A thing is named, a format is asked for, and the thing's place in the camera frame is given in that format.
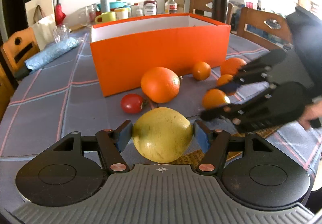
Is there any yellow pomelo fruit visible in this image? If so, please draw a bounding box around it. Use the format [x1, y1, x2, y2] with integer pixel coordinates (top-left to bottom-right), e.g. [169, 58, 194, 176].
[132, 107, 193, 163]

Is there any large orange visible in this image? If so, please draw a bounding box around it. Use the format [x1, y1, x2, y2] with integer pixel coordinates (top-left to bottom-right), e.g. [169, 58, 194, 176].
[141, 67, 180, 103]

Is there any person right hand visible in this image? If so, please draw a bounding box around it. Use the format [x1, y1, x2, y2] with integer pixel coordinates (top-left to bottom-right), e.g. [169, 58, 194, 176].
[298, 102, 322, 130]

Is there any woven bamboo placemat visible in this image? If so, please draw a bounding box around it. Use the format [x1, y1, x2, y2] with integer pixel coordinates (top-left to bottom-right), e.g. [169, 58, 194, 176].
[171, 126, 281, 169]

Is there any medium orange far right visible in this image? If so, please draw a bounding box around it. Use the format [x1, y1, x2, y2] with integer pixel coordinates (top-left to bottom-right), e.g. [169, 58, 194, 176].
[220, 57, 247, 75]

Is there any small tangerine front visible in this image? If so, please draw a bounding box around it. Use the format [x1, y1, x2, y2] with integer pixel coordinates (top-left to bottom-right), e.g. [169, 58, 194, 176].
[202, 89, 230, 110]

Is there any small tangerine middle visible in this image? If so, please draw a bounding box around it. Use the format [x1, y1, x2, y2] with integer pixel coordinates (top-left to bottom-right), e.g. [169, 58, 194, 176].
[216, 74, 234, 87]

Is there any red tomato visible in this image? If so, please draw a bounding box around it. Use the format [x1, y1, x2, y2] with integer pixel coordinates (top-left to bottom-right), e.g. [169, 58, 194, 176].
[121, 94, 146, 114]

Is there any wooden chair right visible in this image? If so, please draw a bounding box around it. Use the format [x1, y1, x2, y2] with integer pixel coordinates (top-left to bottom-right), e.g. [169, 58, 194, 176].
[237, 7, 293, 50]

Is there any wooden chair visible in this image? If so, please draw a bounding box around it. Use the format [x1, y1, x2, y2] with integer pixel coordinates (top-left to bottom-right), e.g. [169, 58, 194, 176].
[237, 7, 293, 50]
[1, 27, 40, 74]

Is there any small tangerine near box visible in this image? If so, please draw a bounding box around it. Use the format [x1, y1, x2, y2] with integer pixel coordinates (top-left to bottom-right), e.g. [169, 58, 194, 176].
[192, 61, 211, 81]

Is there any checked blue tablecloth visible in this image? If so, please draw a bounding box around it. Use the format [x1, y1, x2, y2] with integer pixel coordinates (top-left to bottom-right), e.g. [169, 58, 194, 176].
[1, 29, 321, 211]

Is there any black thermos bottle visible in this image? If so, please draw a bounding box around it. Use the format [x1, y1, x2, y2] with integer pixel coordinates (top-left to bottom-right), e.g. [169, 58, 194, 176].
[212, 0, 229, 23]

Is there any wooden chair far end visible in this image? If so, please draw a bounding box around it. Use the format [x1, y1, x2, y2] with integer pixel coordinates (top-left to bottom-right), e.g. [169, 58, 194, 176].
[189, 0, 234, 25]

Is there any orange cardboard box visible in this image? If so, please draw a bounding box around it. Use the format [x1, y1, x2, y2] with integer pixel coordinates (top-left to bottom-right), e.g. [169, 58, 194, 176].
[90, 13, 231, 97]

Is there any clear medicine bottle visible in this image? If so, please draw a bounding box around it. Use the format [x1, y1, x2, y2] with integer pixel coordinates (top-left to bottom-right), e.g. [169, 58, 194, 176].
[165, 0, 177, 14]

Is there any blue plastic bag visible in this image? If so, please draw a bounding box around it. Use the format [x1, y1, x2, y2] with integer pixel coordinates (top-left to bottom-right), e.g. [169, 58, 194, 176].
[24, 37, 80, 72]

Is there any glass cup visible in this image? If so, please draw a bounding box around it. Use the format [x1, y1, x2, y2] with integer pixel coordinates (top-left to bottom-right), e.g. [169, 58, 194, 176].
[52, 24, 69, 43]

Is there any yellow green mug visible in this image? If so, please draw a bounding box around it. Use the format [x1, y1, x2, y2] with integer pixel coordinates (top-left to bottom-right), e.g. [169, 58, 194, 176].
[95, 12, 116, 24]

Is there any white yellow lid container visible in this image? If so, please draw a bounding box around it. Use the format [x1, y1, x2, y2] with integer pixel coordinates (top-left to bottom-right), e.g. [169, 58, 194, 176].
[114, 8, 129, 20]

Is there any wooden chair left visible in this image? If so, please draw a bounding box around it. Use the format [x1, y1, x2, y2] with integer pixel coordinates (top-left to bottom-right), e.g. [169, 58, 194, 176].
[1, 27, 40, 74]

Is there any red folded umbrella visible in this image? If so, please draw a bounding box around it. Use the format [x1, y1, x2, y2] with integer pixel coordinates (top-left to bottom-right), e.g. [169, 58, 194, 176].
[54, 0, 66, 25]

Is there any blue grey tumbler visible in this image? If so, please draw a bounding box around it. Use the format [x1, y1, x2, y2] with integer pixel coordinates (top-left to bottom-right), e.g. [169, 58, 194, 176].
[100, 0, 110, 13]

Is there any white paper bag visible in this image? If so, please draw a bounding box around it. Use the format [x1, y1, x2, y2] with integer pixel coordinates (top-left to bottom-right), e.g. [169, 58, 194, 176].
[25, 0, 56, 51]

